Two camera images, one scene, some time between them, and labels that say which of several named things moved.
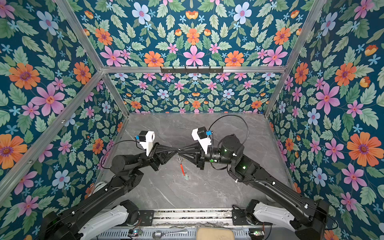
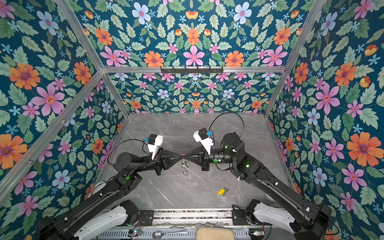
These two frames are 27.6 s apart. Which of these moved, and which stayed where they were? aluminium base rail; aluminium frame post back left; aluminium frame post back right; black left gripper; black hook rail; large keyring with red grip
Moved: black left gripper; large keyring with red grip
Stayed: aluminium frame post back right; black hook rail; aluminium frame post back left; aluminium base rail
